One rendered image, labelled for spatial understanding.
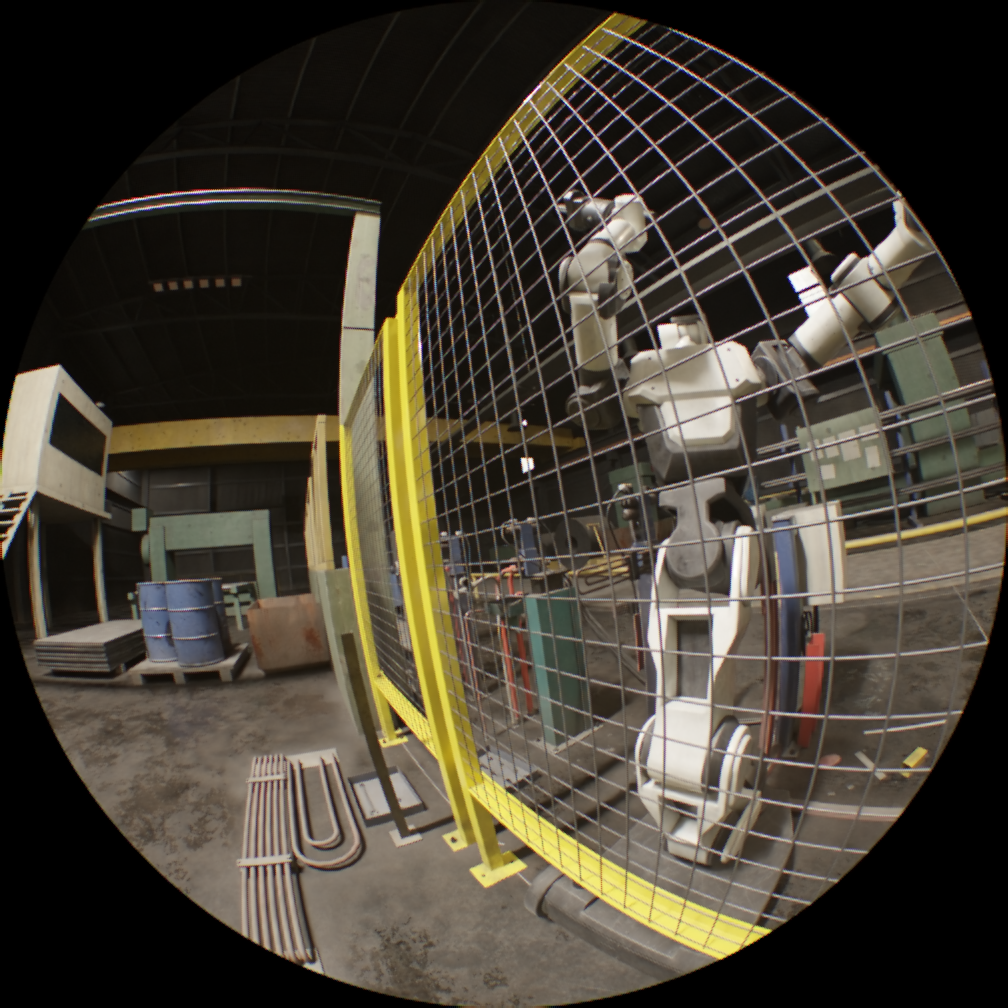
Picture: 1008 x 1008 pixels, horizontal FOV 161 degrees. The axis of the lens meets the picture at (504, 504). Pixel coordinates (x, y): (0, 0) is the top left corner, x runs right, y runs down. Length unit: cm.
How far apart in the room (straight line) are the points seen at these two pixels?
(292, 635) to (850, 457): 747
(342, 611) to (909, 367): 953
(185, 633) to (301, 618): 132
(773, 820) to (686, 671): 68
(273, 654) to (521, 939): 330
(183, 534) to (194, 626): 689
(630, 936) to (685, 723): 53
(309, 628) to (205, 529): 724
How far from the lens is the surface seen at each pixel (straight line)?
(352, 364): 261
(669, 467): 65
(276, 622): 378
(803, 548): 154
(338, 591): 212
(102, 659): 488
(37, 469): 819
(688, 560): 60
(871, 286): 76
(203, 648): 414
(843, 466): 624
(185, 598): 409
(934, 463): 877
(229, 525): 1048
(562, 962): 112
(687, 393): 69
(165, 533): 1103
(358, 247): 342
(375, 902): 133
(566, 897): 99
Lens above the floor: 103
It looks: 7 degrees up
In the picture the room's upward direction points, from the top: 8 degrees counter-clockwise
